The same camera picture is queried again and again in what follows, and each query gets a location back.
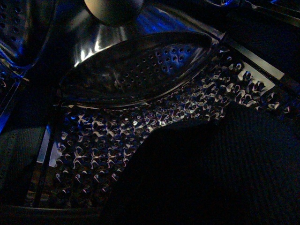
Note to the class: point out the stainless steel perforated drum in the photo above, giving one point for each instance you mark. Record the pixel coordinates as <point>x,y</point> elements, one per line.
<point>98,93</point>

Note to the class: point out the dark navy knit garment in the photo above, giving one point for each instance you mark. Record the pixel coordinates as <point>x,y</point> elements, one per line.
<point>245,170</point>

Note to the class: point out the white round drum hub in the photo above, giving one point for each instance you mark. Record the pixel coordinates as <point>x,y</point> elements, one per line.
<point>114,12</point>

